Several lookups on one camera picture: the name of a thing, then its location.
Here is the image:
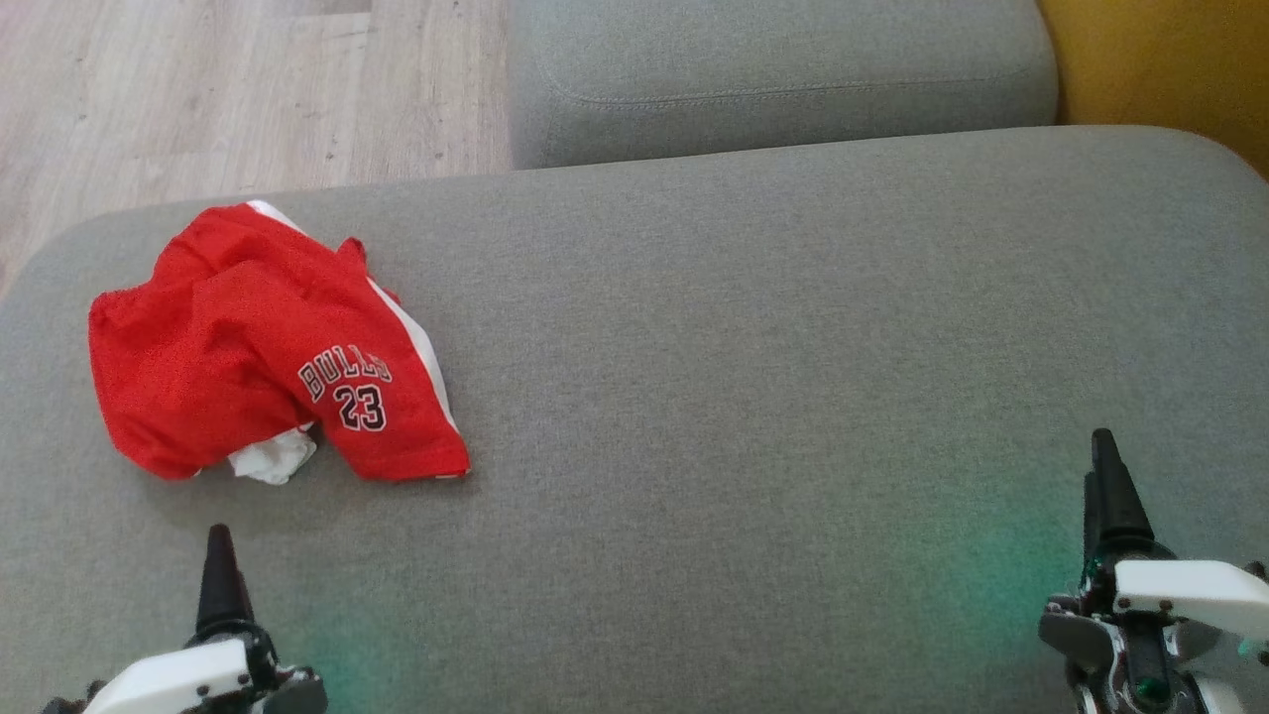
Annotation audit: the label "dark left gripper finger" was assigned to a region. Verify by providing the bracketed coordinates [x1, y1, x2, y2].
[195, 524, 256, 636]

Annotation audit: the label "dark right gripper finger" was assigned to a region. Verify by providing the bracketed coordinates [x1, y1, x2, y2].
[1084, 428, 1156, 561]

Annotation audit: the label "red Bulls basketball shorts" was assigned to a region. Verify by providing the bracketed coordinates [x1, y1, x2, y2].
[159, 201, 472, 484]

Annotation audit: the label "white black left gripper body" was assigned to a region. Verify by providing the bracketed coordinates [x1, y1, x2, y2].
[42, 623, 328, 714]

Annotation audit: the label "red Bulls basketball jersey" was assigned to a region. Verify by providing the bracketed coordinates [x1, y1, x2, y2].
[87, 270, 320, 487]

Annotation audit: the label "yellow fabric surface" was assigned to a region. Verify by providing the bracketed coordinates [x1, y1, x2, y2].
[1036, 0, 1269, 179]

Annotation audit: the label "large grey sofa seat cushion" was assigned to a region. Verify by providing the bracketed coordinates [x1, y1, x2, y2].
[0, 124, 1269, 714]

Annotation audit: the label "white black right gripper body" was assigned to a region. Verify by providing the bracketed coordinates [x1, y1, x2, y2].
[1039, 543, 1269, 714]

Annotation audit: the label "small grey sofa cushion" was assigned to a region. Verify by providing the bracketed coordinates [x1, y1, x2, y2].
[508, 0, 1060, 172]

